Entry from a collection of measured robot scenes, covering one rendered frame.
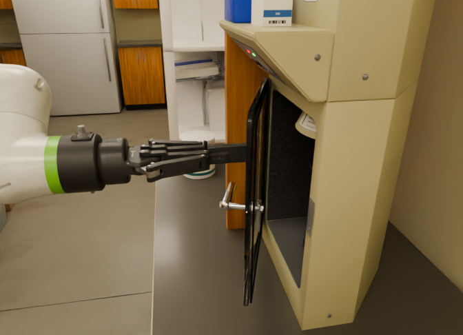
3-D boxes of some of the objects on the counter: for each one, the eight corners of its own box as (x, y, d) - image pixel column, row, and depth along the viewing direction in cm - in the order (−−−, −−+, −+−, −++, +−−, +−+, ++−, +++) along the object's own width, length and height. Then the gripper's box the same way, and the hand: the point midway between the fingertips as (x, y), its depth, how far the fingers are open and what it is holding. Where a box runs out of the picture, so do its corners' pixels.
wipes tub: (213, 163, 146) (212, 128, 140) (218, 178, 134) (217, 140, 128) (180, 166, 144) (178, 130, 138) (182, 180, 132) (180, 143, 126)
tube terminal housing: (344, 227, 105) (393, -87, 74) (414, 313, 76) (543, -144, 44) (261, 236, 101) (275, -92, 70) (302, 331, 72) (357, -157, 40)
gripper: (93, 156, 51) (258, 145, 54) (106, 127, 62) (240, 119, 66) (100, 202, 54) (256, 189, 57) (111, 166, 65) (240, 157, 69)
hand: (227, 153), depth 61 cm, fingers closed
